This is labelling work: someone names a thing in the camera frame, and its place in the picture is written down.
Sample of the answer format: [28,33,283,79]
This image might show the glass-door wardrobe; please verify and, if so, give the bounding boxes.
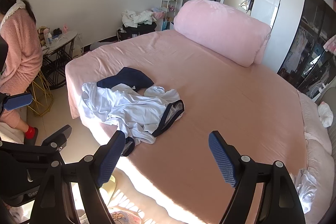
[277,0,336,99]

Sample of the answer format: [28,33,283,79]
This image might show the navy pants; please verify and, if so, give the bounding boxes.
[97,67,155,91]

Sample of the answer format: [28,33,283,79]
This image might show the pink bed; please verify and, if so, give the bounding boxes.
[65,29,315,224]

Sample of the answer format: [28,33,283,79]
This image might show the pink rolled duvet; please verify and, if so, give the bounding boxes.
[174,0,272,68]

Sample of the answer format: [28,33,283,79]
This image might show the white dress with navy trim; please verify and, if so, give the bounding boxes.
[79,82,185,157]

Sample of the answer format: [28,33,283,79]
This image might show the pile of white clothes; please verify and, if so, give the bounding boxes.
[121,9,158,26]

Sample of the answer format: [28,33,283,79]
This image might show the pink patterned quilt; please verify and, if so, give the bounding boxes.
[297,90,332,155]

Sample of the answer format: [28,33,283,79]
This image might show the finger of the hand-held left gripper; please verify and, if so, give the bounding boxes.
[41,124,72,147]
[0,92,33,112]

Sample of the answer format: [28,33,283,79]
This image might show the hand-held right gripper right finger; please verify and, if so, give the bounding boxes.
[208,130,306,224]

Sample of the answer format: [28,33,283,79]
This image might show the white wardrobe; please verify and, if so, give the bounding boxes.
[251,0,307,74]

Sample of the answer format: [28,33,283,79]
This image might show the lilac garment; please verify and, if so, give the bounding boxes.
[294,169,318,211]

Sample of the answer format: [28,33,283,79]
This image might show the gold wire stool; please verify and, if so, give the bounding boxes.
[28,73,54,116]

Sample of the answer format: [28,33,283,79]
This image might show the round marble table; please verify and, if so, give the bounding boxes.
[42,31,79,91]

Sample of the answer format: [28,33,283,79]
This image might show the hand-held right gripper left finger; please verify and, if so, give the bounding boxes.
[33,130,126,224]

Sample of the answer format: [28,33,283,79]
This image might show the pink cartoon sock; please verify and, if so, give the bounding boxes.
[79,210,147,224]

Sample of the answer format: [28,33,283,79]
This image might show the pink printed cloth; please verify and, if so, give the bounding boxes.
[323,35,336,53]

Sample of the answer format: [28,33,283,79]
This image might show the white power strip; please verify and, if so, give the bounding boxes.
[307,84,327,99]

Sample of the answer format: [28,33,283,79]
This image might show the pink checkered pillow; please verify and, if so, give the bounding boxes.
[304,139,336,224]

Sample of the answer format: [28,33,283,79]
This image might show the white plush toy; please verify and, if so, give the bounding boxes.
[317,102,334,128]

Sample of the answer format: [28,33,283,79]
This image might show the green slipper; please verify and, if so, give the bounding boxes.
[101,174,118,203]

